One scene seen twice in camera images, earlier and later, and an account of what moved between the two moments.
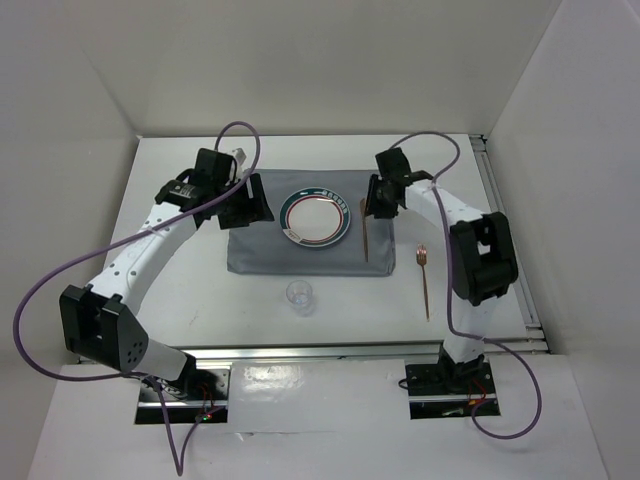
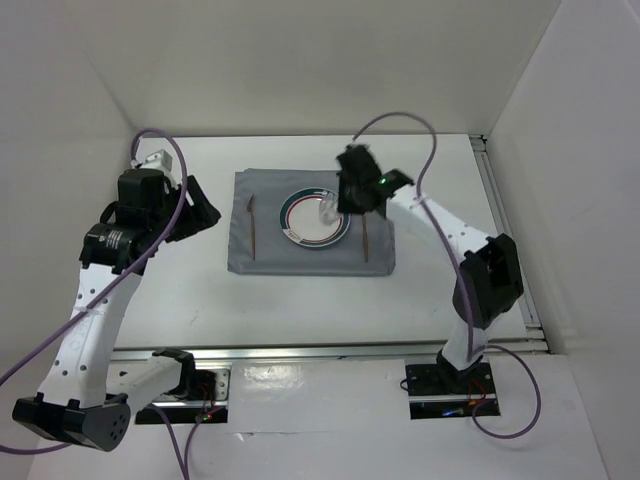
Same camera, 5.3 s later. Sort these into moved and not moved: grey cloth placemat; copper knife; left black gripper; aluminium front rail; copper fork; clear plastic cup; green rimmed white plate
Moved: clear plastic cup; left black gripper; copper fork
Not moved: aluminium front rail; copper knife; green rimmed white plate; grey cloth placemat
